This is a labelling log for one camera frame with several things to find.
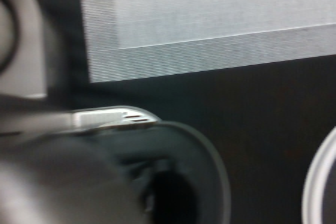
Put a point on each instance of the grey pod coffee machine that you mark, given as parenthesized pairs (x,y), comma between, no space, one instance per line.
(106,166)

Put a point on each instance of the grey woven placemat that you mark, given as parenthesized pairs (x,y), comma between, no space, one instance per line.
(150,38)

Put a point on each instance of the white ceramic mug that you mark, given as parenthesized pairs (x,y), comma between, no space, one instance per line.
(21,49)

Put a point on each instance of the white two-tier round shelf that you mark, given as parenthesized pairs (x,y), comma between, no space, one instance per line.
(315,181)

